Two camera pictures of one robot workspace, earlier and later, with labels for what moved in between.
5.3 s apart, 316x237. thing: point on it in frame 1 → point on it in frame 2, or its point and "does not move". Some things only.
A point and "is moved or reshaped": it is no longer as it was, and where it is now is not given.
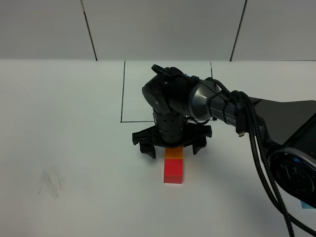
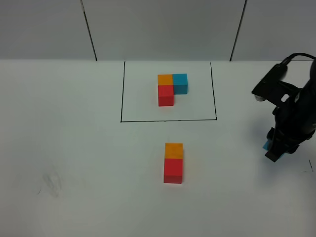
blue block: (305, 206) is moved or reshaped
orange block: (175, 152) does not move
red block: (173, 170) does not move
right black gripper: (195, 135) → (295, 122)
